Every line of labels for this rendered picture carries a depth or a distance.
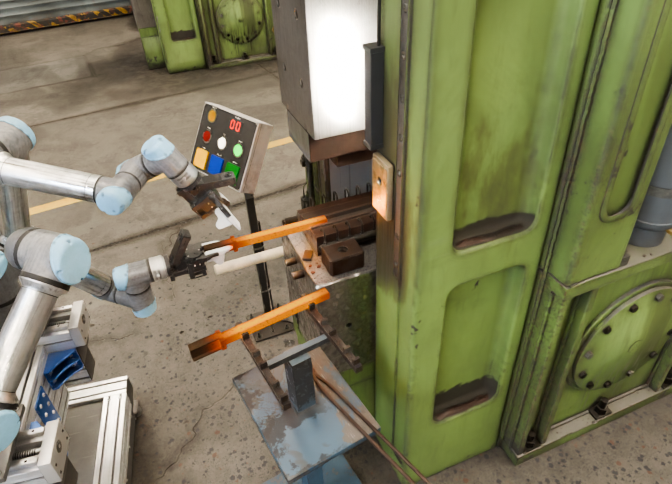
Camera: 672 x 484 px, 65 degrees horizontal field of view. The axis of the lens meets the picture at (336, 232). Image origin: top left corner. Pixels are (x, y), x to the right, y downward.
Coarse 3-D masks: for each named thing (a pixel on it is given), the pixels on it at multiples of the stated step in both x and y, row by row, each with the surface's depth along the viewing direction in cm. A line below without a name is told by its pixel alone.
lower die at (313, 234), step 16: (368, 192) 196; (304, 208) 189; (320, 208) 188; (336, 208) 186; (352, 208) 184; (320, 224) 177; (336, 224) 178; (352, 224) 178; (368, 224) 178; (320, 240) 174; (368, 240) 182
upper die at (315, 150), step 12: (288, 120) 167; (300, 132) 157; (360, 132) 157; (300, 144) 161; (312, 144) 153; (324, 144) 154; (336, 144) 156; (348, 144) 158; (360, 144) 159; (312, 156) 155; (324, 156) 156; (336, 156) 158
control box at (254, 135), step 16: (208, 112) 214; (224, 112) 209; (208, 128) 214; (224, 128) 209; (240, 128) 203; (256, 128) 198; (272, 128) 203; (208, 144) 214; (240, 144) 203; (256, 144) 200; (192, 160) 221; (208, 160) 214; (224, 160) 208; (240, 160) 203; (256, 160) 203; (240, 176) 203; (256, 176) 207; (240, 192) 204
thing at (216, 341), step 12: (324, 288) 158; (300, 300) 154; (312, 300) 154; (324, 300) 157; (276, 312) 151; (288, 312) 151; (240, 324) 148; (252, 324) 147; (264, 324) 149; (216, 336) 143; (228, 336) 144; (240, 336) 146; (192, 348) 140; (204, 348) 142; (216, 348) 144
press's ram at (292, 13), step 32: (288, 0) 136; (320, 0) 126; (352, 0) 129; (288, 32) 143; (320, 32) 130; (352, 32) 134; (288, 64) 151; (320, 64) 135; (352, 64) 138; (288, 96) 159; (320, 96) 140; (352, 96) 144; (320, 128) 145; (352, 128) 149
